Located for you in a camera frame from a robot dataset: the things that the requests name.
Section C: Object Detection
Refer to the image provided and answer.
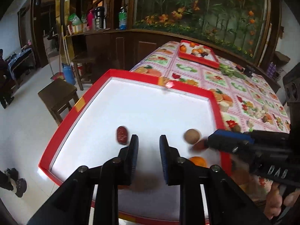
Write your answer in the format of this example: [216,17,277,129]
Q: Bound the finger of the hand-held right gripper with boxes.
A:
[207,129,291,160]

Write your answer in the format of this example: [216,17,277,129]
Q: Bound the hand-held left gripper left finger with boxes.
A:
[27,134,139,225]

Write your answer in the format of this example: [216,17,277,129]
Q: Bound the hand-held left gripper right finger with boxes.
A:
[159,135,273,225]

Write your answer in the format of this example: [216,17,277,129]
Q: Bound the red date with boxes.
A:
[116,126,129,145]
[192,139,209,151]

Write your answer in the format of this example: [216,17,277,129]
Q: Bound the orange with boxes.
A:
[189,156,208,168]

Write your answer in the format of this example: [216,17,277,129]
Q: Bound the red box with white inside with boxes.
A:
[38,69,232,225]

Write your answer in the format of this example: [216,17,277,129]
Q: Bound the person's right hand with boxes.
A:
[264,181,300,219]

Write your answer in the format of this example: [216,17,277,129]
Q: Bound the green leafy vegetables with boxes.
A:
[219,64,246,79]

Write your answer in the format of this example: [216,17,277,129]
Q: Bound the purple bottle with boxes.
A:
[267,62,276,78]

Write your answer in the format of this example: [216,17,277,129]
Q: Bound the fruit and flower printed tablecloth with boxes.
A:
[130,41,292,202]

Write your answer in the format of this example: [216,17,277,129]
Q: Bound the red fruit-printed box lid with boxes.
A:
[178,40,220,69]

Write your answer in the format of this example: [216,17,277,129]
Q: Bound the brown cardboard box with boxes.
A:
[274,51,291,63]

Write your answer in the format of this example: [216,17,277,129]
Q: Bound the dark wooden stool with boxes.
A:
[38,78,80,126]
[71,52,99,91]

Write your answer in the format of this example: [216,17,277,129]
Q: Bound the blue plastic jug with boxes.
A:
[62,63,76,85]

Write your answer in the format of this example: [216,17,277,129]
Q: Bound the dark wooden cabinet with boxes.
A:
[63,28,174,85]

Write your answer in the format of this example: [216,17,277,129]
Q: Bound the black shoe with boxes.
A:
[14,178,27,198]
[5,168,19,181]

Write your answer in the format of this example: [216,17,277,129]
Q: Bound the green plastic bottle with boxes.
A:
[118,7,128,30]

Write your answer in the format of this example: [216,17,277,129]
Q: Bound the striped cardboard box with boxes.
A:
[67,23,91,35]

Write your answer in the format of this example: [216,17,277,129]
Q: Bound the black thermos flask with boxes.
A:
[94,7,106,30]

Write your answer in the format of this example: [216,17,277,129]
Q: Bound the pink bottle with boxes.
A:
[87,9,95,30]

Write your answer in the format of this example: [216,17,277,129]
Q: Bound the green snack packets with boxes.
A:
[68,13,83,26]

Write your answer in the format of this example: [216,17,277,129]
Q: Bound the table with blue cloth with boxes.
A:
[7,48,35,75]

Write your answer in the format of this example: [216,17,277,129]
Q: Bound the white broom handle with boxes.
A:
[61,25,71,64]

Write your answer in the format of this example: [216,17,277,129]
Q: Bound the flower wall picture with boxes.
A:
[132,0,271,58]

